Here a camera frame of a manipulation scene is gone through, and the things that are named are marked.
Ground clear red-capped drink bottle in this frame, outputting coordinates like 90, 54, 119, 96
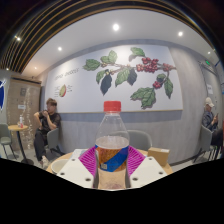
94, 100, 131, 191

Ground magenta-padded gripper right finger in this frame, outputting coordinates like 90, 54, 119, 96
127, 145, 169, 190

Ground round recessed ceiling lights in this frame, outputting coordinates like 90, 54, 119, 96
14, 22, 213, 71

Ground person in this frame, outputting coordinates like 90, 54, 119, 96
201, 96, 224, 148
33, 97, 63, 170

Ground small round wooden table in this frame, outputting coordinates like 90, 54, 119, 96
7, 124, 35, 166

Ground brown cardboard box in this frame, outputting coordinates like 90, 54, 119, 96
146, 146, 171, 167

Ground small clear red-labelled bottle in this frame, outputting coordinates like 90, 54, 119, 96
18, 114, 25, 129

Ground white wall notice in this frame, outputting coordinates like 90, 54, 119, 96
206, 83, 215, 96

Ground coffee plant wall mural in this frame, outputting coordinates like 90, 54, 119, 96
44, 44, 185, 115

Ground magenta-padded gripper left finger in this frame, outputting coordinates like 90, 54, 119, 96
56, 145, 99, 190

